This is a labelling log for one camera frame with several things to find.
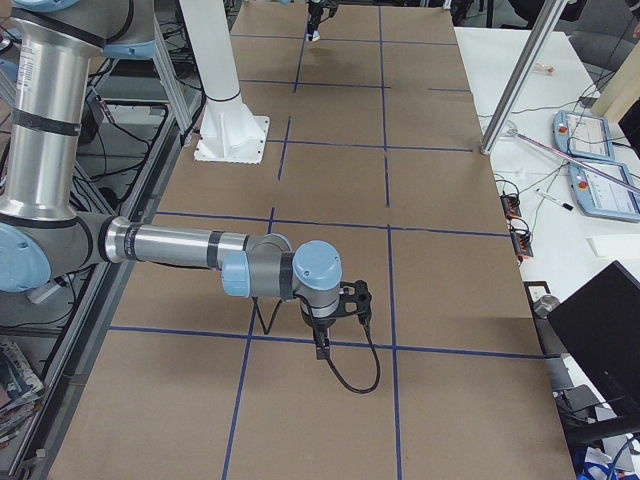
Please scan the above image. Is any blue teach pendant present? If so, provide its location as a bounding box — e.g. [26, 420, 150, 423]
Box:
[569, 164, 639, 223]
[552, 110, 615, 161]

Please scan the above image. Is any aluminium side frame rail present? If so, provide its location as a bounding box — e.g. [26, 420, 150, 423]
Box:
[1, 99, 182, 479]

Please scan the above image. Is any metal reacher grabber stick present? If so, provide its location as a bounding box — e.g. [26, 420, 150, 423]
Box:
[505, 128, 640, 195]

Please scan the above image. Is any black laptop computer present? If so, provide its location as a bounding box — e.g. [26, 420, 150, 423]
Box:
[548, 261, 639, 416]

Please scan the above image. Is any black marker pen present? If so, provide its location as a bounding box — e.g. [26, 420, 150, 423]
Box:
[535, 189, 574, 211]

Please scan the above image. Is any white pedestal column with base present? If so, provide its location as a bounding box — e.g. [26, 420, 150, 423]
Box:
[181, 1, 270, 164]

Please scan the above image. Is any small clear plastic item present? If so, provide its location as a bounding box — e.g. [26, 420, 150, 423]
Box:
[532, 63, 555, 76]

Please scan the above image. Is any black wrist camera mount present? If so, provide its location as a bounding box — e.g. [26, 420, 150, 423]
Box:
[335, 280, 372, 327]
[322, 0, 339, 18]

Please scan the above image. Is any aluminium frame post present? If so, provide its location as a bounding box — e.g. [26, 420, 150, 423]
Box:
[480, 0, 567, 156]

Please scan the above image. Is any upper blue teach pendant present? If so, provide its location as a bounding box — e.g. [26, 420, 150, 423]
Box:
[552, 110, 615, 161]

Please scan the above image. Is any black looping camera cable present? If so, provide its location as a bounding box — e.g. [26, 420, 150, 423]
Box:
[319, 317, 381, 395]

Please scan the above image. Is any magazines pile lower left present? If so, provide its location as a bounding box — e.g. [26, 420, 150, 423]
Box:
[1, 337, 45, 448]

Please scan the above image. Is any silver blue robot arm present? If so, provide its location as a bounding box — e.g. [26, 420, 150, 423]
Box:
[1, 1, 346, 360]

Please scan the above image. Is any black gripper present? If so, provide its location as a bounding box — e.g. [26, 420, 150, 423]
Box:
[300, 306, 337, 360]
[307, 0, 325, 35]

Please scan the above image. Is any white foam block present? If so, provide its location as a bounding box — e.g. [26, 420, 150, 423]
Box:
[587, 234, 640, 259]

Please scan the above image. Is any orange electronics board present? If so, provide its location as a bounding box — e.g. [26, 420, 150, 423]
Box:
[500, 193, 522, 220]
[509, 228, 534, 261]

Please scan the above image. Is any lower blue teach pendant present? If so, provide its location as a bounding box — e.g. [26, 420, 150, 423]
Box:
[569, 164, 639, 223]

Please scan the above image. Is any grey hexagonal metal weight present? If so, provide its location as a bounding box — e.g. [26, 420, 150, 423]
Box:
[533, 294, 561, 319]

